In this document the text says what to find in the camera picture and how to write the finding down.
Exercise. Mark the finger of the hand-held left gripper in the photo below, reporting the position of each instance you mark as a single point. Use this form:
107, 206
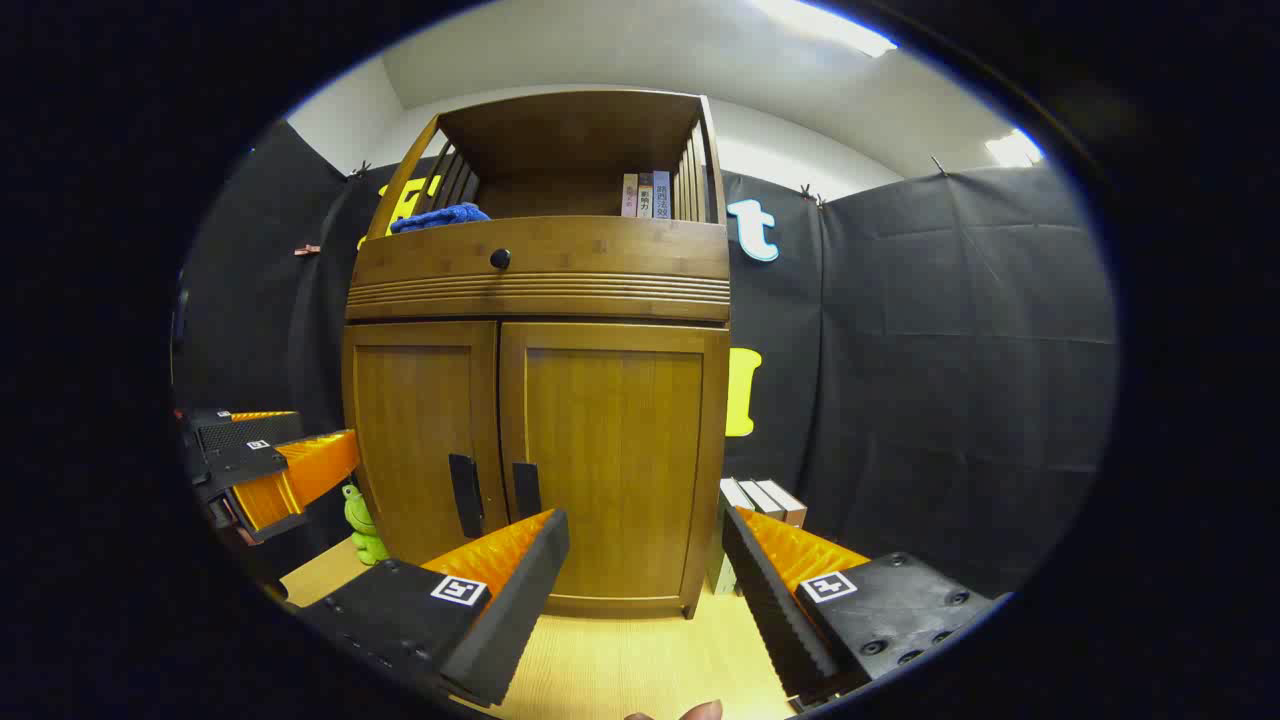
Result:
300, 475
250, 430

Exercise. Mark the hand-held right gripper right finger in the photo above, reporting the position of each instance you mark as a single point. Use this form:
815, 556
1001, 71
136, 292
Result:
770, 610

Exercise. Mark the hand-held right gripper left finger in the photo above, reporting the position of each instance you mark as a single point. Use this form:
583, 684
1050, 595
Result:
520, 600

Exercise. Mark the wooden cabinet door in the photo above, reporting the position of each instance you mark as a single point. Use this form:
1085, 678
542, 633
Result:
410, 430
620, 450

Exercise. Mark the wooden double-door shoe cabinet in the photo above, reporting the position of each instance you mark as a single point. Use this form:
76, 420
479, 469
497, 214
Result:
540, 290

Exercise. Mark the wooden cabinet drawer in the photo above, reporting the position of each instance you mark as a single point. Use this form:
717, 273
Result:
600, 260

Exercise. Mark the green frog toy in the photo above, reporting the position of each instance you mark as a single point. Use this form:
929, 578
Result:
362, 525

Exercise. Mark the grey brown book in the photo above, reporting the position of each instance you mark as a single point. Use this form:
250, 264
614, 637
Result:
762, 498

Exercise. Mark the pale green book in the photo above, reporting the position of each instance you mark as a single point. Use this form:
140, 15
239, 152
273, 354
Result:
728, 495

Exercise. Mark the blue cloth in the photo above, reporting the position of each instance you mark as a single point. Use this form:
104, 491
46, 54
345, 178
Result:
440, 217

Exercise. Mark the black round drawer knob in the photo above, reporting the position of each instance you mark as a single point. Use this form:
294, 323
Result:
500, 259

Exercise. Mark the pink spine book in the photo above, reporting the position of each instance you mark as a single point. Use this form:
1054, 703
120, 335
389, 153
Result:
629, 196

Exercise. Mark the lilac spine book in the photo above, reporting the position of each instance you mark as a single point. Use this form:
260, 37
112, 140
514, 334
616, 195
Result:
661, 195

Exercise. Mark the small ceiling light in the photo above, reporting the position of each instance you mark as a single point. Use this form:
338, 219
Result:
1013, 150

